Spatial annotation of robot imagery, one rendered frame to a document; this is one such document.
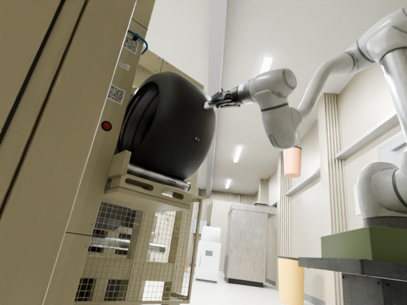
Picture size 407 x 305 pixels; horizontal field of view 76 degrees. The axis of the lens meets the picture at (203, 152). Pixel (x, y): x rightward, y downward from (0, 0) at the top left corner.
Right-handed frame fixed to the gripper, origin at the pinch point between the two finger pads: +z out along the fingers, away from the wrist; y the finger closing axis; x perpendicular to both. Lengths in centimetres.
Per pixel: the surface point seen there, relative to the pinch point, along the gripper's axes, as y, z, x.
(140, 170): 18.3, 12.6, 36.9
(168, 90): 17.9, 9.0, -0.2
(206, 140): -4.7, 3.2, 15.4
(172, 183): 1.2, 12.9, 38.0
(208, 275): -398, 389, 165
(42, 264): 59, -63, 58
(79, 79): 61, -60, 42
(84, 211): 33, 18, 57
